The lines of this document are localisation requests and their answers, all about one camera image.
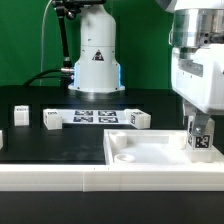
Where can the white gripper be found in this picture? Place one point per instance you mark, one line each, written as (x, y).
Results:
(198, 77)

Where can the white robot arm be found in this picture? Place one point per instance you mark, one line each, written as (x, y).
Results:
(196, 24)

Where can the fiducial marker sheet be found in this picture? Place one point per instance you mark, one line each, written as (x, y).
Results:
(100, 117)

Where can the white U-shaped fence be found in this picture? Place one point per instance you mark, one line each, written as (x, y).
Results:
(119, 177)

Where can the white square tabletop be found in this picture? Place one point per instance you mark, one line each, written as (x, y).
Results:
(153, 147)

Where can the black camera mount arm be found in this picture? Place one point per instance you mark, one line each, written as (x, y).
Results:
(69, 9)

